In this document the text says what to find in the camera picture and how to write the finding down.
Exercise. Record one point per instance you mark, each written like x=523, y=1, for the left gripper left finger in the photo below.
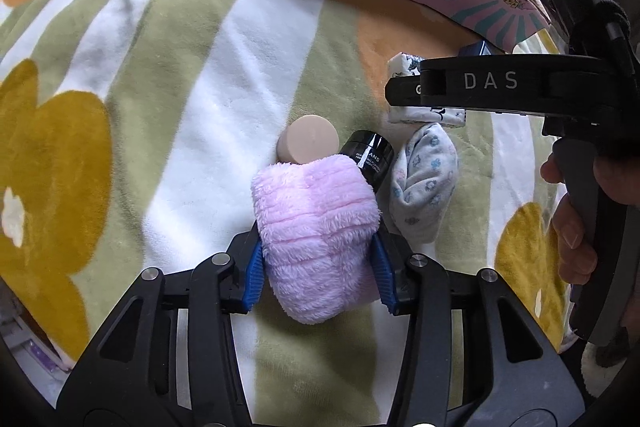
x=165, y=355

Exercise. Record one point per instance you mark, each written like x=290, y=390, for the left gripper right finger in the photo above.
x=474, y=355

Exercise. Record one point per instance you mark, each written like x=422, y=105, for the small dark blue box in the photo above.
x=480, y=48

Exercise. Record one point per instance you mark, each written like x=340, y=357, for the pink fluffy towel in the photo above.
x=316, y=222

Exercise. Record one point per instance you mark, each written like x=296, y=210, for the person's right hand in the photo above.
x=577, y=257

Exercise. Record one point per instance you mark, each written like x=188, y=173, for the white floral rolled sock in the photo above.
x=422, y=181

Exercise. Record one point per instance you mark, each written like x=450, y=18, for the white patterned tissue pack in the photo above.
x=404, y=64

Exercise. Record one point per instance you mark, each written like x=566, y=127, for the black cosmetic jar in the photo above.
x=372, y=153

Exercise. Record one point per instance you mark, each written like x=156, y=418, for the beige round jar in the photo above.
x=307, y=139

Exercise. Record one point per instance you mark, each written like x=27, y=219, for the floral striped bed blanket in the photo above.
x=130, y=133

